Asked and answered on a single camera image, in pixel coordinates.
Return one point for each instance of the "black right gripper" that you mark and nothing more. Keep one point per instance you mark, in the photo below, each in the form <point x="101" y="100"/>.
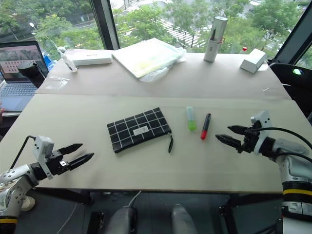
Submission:
<point x="249" y="141"/>

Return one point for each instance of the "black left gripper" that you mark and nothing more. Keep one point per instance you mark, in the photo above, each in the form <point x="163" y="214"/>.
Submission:
<point x="57" y="165"/>

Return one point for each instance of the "black grid-pattern cloth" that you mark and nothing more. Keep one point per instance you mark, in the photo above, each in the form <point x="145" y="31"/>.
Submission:
<point x="136" y="129"/>

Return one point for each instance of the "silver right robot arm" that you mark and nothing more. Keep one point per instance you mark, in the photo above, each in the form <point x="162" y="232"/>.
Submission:
<point x="292" y="158"/>

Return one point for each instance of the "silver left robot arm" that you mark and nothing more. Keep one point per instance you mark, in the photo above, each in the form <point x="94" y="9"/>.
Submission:
<point x="14" y="180"/>

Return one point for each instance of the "open laptop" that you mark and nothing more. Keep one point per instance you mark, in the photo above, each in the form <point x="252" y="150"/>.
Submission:
<point x="17" y="73"/>

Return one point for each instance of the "red and black marker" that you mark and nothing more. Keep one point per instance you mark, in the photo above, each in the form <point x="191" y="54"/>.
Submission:
<point x="206" y="126"/>

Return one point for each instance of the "green highlighter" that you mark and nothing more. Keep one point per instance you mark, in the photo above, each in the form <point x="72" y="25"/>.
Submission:
<point x="191" y="119"/>

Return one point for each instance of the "person's light shoe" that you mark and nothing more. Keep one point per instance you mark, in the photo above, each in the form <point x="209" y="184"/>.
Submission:
<point x="28" y="203"/>

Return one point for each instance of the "clear plastic bag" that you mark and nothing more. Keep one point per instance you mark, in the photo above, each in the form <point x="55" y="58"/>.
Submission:
<point x="57" y="81"/>

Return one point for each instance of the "small white box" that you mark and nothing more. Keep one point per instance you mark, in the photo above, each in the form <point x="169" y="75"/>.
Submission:
<point x="253" y="61"/>

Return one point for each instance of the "dark rounded shape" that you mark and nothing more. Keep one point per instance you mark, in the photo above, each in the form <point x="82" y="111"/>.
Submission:
<point x="122" y="219"/>

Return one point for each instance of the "black device with green light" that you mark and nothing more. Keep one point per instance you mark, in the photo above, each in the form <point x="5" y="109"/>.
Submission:
<point x="292" y="78"/>

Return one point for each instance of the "black cylindrical tumbler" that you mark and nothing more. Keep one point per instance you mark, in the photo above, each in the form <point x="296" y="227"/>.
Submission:
<point x="31" y="73"/>

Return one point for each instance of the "white flat box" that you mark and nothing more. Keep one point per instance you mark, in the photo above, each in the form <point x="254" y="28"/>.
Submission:
<point x="90" y="57"/>

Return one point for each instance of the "white book in plastic wrap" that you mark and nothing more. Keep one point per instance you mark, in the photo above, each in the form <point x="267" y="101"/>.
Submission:
<point x="146" y="56"/>

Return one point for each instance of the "black window pillar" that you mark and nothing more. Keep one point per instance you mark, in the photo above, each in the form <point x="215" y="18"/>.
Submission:
<point x="104" y="24"/>

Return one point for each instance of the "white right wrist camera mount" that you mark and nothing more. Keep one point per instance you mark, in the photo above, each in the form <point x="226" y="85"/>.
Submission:
<point x="263" y="122"/>

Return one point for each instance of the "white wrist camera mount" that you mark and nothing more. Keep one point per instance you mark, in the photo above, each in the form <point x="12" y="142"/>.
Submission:
<point x="263" y="122"/>
<point x="42" y="146"/>

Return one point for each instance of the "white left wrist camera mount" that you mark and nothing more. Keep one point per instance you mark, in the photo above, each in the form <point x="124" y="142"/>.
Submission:
<point x="42" y="146"/>

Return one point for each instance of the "black table frame bar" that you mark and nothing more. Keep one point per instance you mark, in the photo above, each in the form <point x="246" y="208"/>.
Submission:
<point x="68" y="196"/>

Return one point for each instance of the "black slanted window frame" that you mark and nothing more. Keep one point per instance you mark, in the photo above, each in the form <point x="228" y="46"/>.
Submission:
<point x="295" y="31"/>

